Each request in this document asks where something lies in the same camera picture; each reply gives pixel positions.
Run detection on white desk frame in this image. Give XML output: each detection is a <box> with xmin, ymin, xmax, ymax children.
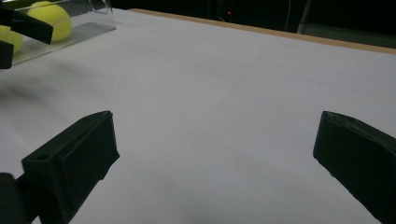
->
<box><xmin>296</xmin><ymin>0</ymin><xmax>313</xmax><ymax>35</ymax></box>

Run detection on clear plastic tray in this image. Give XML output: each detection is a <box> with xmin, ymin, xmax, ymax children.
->
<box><xmin>0</xmin><ymin>0</ymin><xmax>117</xmax><ymax>67</ymax></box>

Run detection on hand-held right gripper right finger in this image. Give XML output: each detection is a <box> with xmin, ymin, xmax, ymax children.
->
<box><xmin>312</xmin><ymin>110</ymin><xmax>396</xmax><ymax>224</ymax></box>

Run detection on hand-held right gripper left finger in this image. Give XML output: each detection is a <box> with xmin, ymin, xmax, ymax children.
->
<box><xmin>21</xmin><ymin>110</ymin><xmax>120</xmax><ymax>224</ymax></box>

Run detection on wooden table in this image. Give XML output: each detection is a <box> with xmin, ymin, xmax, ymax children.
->
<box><xmin>127</xmin><ymin>7</ymin><xmax>396</xmax><ymax>56</ymax></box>

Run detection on yellow tennis ball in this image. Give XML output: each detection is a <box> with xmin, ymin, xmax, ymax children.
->
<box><xmin>0</xmin><ymin>24</ymin><xmax>24</xmax><ymax>54</ymax></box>
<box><xmin>26</xmin><ymin>0</ymin><xmax>74</xmax><ymax>43</ymax></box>

